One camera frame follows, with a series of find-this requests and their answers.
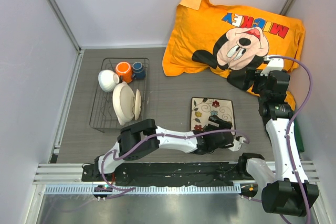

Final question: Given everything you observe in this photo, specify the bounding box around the square floral plate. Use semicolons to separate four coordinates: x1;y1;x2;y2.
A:
190;97;235;130

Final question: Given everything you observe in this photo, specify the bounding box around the large white oval dish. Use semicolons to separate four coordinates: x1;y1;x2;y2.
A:
112;82;135;126

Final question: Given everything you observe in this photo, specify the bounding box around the black wire dish rack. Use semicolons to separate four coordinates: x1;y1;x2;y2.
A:
89;58;150;132

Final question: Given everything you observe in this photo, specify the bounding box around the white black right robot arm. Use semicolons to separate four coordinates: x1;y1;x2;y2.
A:
237;68;319;218

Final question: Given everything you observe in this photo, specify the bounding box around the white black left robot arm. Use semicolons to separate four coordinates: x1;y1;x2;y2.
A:
92;115;240;182

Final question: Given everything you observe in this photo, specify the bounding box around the orange Mickey pillow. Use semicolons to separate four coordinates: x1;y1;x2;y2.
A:
162;0;306;109

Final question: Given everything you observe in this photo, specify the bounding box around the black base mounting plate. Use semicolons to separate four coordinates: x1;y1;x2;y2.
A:
81;161;259;187

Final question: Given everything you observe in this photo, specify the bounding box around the small cream plate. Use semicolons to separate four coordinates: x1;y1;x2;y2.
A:
134;89;141;121

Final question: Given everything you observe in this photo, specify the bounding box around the blue mug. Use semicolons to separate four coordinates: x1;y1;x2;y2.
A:
132;62;145;80

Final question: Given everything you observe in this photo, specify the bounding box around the orange mug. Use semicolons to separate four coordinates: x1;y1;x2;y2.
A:
115;61;133;83

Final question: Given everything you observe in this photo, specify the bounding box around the white ribbed bowl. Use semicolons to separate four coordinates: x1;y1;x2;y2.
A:
98;69;120;92

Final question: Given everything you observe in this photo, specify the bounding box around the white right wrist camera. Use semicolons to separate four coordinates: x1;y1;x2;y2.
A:
260;55;284;76

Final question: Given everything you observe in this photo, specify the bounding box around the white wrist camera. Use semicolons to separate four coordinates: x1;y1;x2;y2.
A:
229;136;248;152
260;55;284;76

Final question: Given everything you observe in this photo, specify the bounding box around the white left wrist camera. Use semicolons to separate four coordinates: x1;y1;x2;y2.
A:
229;136;248;152

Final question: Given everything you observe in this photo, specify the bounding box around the white slotted cable duct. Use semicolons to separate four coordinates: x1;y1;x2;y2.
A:
45;184;241;195

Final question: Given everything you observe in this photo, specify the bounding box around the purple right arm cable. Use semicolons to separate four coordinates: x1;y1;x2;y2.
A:
246;55;315;224

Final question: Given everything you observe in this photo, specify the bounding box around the aluminium frame rail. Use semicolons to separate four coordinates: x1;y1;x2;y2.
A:
33;161;320;184

